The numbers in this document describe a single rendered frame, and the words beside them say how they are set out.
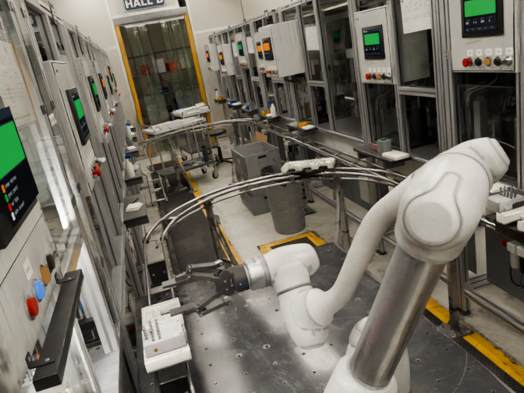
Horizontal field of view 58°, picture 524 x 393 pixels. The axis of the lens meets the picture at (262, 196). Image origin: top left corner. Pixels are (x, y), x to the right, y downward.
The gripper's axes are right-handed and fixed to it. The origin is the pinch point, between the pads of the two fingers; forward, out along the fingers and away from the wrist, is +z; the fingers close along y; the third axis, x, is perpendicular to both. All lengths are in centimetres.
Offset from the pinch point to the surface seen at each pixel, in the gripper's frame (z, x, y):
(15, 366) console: 20, 60, 28
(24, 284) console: 20, 46, 33
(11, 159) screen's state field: 18, 39, 51
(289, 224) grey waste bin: -110, -276, -102
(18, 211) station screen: 18, 44, 44
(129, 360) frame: 22, -36, -37
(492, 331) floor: -159, -72, -113
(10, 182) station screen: 18, 43, 48
